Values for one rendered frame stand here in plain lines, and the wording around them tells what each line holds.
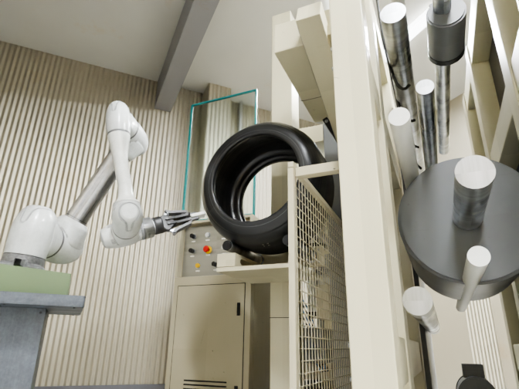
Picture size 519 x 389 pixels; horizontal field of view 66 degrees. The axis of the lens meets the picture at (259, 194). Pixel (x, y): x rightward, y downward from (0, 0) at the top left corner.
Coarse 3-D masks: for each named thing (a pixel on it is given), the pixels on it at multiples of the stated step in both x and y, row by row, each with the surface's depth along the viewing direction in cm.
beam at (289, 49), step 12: (324, 12) 164; (288, 24) 170; (276, 36) 170; (288, 36) 167; (276, 48) 168; (288, 48) 166; (300, 48) 165; (288, 60) 172; (300, 60) 172; (288, 72) 179; (300, 72) 179; (312, 72) 179; (300, 84) 187; (312, 84) 187; (300, 96) 197; (312, 96) 197; (312, 108) 206; (324, 108) 206
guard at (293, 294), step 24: (288, 168) 118; (288, 192) 115; (312, 192) 137; (288, 216) 112; (336, 216) 163; (288, 240) 110; (336, 240) 163; (312, 264) 126; (336, 264) 156; (336, 336) 142; (312, 360) 112; (336, 384) 134
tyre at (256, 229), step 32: (256, 128) 186; (288, 128) 180; (224, 160) 202; (256, 160) 213; (288, 160) 207; (320, 160) 172; (224, 192) 209; (320, 192) 168; (224, 224) 176; (256, 224) 169; (320, 224) 179
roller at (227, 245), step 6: (228, 240) 176; (222, 246) 176; (228, 246) 174; (234, 246) 177; (240, 246) 184; (240, 252) 183; (246, 252) 188; (252, 252) 194; (252, 258) 194; (258, 258) 199
